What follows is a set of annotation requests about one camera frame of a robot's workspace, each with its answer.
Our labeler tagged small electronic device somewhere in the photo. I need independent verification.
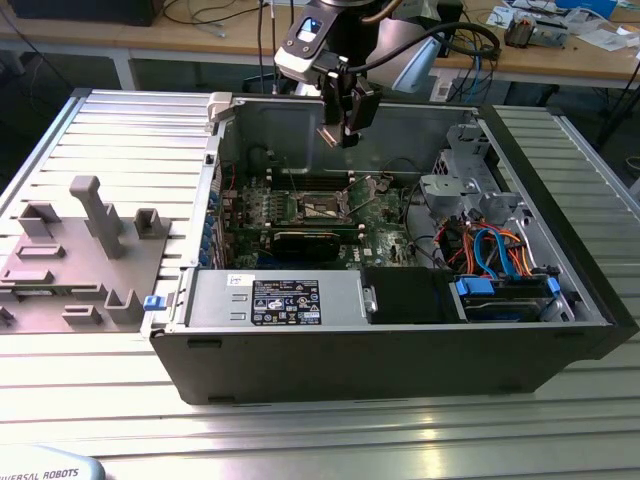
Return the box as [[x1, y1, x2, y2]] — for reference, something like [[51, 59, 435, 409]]
[[503, 13, 571, 50]]

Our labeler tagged black camera cable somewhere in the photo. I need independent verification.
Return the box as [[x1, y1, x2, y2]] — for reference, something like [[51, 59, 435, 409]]
[[344, 27, 504, 74]]

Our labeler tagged orange wire bundle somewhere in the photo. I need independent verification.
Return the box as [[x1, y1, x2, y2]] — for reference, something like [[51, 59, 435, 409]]
[[444, 219, 536, 277]]

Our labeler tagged metal socket cover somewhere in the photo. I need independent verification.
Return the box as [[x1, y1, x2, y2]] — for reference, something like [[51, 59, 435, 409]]
[[339, 177, 379, 209]]

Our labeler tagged black box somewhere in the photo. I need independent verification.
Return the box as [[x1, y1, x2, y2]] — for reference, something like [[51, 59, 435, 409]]
[[8, 0, 166, 27]]

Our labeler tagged grey parts rack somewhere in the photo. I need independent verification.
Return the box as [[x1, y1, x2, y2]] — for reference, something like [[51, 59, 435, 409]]
[[0, 174, 174, 335]]

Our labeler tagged blue cardboard box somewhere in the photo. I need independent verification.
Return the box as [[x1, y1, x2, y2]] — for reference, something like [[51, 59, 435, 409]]
[[554, 0, 617, 17]]

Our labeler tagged black silver PC case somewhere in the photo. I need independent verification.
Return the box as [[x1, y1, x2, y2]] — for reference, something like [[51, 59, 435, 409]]
[[140, 92, 640, 407]]

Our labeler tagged white plastic case latch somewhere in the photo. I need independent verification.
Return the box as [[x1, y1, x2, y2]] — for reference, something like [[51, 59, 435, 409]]
[[206, 91, 235, 124]]

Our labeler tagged wooden desk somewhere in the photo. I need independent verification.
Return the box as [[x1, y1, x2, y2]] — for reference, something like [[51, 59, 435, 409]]
[[0, 0, 640, 94]]

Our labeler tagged green motherboard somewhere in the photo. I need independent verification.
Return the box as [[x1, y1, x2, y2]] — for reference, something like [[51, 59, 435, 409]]
[[219, 172, 431, 269]]

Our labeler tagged grey power supply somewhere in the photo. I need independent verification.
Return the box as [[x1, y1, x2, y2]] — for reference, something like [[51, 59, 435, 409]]
[[180, 268, 380, 330]]

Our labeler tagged copper coloured hose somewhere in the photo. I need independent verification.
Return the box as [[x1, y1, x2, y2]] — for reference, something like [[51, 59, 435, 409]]
[[360, 0, 402, 25]]

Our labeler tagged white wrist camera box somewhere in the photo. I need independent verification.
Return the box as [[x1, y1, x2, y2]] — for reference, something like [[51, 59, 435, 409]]
[[272, 13, 349, 85]]

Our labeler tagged black graphics card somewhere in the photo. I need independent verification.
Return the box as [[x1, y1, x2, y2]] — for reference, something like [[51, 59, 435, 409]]
[[225, 223, 369, 262]]

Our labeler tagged silver drive cage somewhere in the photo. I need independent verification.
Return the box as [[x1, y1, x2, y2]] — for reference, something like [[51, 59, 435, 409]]
[[418, 123, 532, 239]]

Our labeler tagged hard disk in blue carrier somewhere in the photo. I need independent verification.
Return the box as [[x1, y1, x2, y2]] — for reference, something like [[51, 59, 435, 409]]
[[448, 273, 562, 325]]

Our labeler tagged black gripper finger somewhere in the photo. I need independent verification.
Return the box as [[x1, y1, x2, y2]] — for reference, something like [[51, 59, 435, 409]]
[[321, 73, 362, 150]]

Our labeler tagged blue data wire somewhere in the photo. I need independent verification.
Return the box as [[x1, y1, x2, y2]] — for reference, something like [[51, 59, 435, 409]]
[[471, 225, 522, 282]]

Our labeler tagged silver green CPU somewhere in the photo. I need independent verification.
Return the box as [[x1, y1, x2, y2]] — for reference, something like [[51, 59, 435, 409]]
[[316, 124, 346, 149]]

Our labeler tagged CPU socket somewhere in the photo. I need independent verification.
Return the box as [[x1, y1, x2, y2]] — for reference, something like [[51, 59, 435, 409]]
[[294, 192, 354, 224]]

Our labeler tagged metal locking lever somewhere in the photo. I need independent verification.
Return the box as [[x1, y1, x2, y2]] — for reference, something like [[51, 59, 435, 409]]
[[282, 157, 303, 200]]

